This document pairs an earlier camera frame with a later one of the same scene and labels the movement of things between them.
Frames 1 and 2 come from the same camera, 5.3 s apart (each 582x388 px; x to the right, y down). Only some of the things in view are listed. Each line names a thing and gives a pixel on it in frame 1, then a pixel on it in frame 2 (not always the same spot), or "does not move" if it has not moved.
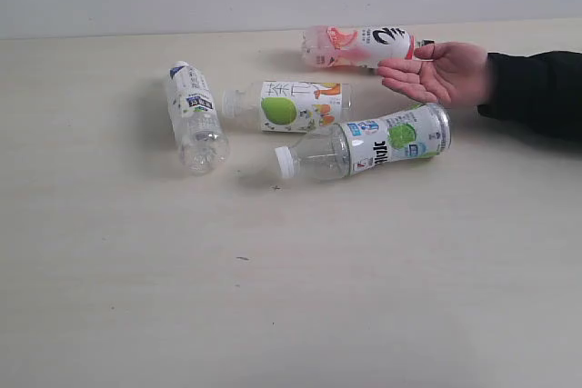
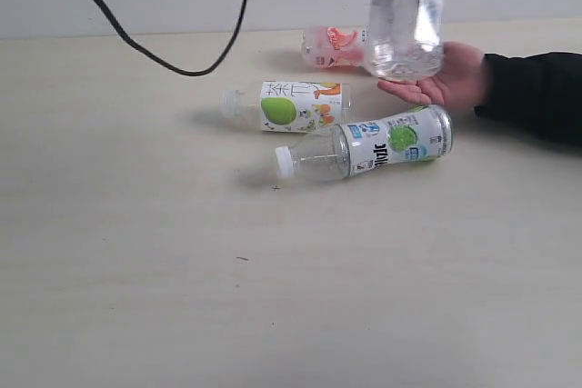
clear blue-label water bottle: x=203 y=145 → x=407 y=10
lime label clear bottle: x=348 y=148 does not move
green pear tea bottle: x=288 y=106 does not move
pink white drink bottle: x=356 y=46 does not move
